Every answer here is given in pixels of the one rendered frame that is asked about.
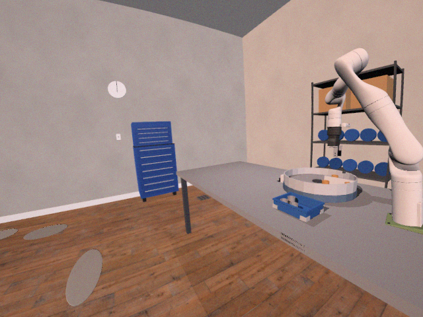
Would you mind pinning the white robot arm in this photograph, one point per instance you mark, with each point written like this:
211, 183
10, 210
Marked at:
405, 152

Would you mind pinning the blue crate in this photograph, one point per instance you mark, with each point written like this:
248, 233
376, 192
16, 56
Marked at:
306, 209

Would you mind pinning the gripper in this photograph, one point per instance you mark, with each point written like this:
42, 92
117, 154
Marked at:
334, 129

